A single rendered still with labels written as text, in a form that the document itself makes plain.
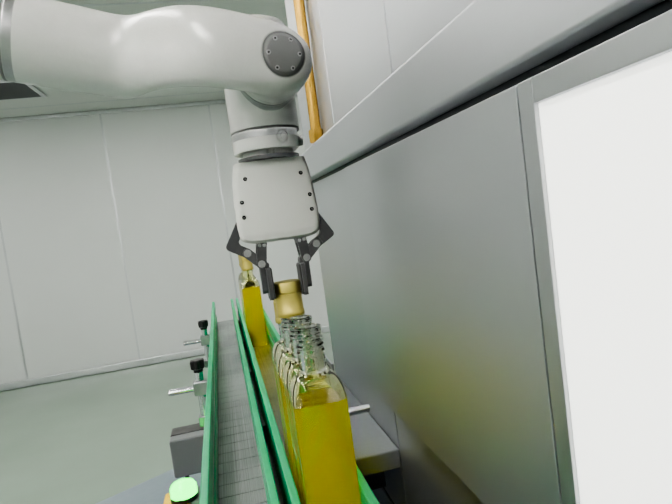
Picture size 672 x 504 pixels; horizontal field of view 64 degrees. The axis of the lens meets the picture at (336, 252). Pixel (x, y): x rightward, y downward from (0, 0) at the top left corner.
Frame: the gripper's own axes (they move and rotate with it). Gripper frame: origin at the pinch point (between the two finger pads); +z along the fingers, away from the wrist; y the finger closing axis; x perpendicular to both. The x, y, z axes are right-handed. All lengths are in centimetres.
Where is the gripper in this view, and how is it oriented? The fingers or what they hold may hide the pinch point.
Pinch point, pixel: (286, 280)
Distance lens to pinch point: 67.8
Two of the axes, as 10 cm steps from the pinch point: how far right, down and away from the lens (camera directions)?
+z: 1.3, 9.9, 0.7
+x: 2.0, 0.4, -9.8
